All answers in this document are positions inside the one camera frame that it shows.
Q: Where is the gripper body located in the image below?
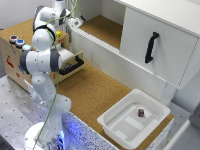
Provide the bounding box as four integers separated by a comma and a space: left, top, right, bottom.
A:
65, 16, 83, 31

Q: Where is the yellow block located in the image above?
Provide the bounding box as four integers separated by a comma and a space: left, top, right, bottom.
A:
56, 30, 63, 40

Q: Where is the wooden drawer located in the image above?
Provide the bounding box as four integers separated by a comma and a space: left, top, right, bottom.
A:
53, 49, 85, 77

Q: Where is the wooden drawer box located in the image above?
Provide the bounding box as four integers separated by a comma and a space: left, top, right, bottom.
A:
0, 17, 72, 93

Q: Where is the white cabinet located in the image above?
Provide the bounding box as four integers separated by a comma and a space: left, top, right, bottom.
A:
68, 0, 200, 108

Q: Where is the green button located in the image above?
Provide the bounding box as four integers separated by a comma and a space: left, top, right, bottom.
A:
21, 43, 33, 53

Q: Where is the blue button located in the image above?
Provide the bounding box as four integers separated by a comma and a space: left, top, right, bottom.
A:
15, 38, 26, 48

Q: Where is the red button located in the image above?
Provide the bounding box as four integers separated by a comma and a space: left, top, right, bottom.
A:
9, 35, 19, 45

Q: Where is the white sliding door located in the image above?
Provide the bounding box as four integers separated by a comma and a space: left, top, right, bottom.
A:
118, 6, 200, 89

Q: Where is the purple block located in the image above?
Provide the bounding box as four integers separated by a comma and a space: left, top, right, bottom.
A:
137, 108, 146, 118

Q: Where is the white plastic box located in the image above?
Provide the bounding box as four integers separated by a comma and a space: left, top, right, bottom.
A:
96, 88, 172, 150

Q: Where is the black drawer handle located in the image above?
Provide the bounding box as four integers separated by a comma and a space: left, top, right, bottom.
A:
59, 54, 86, 77

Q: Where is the green cable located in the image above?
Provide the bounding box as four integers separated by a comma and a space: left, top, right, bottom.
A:
32, 0, 86, 150

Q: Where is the black door handle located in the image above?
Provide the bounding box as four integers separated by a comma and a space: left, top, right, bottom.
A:
144, 31, 161, 65

